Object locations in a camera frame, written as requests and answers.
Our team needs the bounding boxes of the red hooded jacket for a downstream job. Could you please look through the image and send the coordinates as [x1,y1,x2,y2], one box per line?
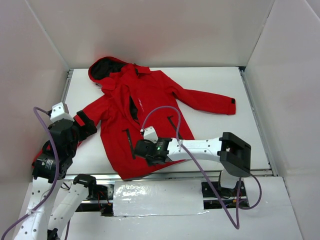
[31,56,237,181]

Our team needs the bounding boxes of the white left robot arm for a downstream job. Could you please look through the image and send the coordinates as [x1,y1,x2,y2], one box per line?
[15,109,98,240]

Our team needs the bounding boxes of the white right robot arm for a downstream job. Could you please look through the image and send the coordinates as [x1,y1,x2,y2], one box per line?
[133,132,251,196]

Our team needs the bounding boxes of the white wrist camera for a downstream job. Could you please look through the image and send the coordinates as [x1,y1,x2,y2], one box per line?
[140,126,159,143]
[50,102,74,123]

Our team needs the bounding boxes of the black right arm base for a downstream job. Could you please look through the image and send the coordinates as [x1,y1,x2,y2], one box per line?
[201,181,247,200]

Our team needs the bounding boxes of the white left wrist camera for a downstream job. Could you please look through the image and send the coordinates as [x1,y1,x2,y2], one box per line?
[50,102,74,123]

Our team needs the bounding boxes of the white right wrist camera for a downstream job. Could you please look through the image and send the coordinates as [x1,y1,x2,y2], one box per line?
[140,126,159,143]

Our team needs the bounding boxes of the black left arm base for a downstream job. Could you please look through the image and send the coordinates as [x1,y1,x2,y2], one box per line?
[73,174,114,217]

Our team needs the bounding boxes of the reflective foil sheet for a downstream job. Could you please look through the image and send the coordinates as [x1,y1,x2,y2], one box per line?
[113,179,208,217]

